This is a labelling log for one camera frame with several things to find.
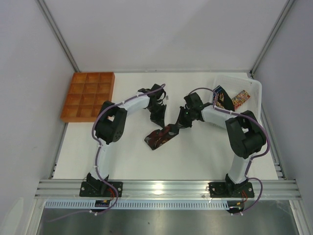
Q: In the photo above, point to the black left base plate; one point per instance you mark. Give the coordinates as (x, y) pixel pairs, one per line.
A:
(100, 190)

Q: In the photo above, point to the aluminium frame post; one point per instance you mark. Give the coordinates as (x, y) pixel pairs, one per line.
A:
(272, 36)
(43, 7)

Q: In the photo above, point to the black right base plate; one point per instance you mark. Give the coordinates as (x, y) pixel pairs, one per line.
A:
(220, 189)

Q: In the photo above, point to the aluminium mounting rail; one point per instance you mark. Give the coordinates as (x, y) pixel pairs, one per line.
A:
(168, 189)

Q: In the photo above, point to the orange wooden compartment tray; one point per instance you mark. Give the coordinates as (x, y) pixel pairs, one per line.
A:
(86, 94)

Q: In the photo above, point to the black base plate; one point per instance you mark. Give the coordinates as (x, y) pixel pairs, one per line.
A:
(100, 190)
(220, 189)

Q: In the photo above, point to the dark red patterned tie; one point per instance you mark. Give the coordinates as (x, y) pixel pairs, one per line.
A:
(159, 137)

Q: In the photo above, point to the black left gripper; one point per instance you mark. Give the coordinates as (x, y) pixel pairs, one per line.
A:
(158, 111)

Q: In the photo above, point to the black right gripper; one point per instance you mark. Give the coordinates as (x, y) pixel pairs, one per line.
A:
(179, 124)

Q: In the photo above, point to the left aluminium frame post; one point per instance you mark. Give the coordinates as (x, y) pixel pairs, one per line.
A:
(43, 7)

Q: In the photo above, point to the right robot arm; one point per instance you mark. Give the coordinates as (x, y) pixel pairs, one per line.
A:
(245, 134)

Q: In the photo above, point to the white plastic mesh basket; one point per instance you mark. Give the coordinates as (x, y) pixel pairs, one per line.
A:
(232, 86)

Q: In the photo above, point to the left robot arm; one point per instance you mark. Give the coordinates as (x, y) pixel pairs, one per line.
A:
(109, 128)

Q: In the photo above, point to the white slotted cable duct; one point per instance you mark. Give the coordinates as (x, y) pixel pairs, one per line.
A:
(138, 204)

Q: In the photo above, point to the right aluminium frame post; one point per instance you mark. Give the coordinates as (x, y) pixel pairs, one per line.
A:
(272, 36)

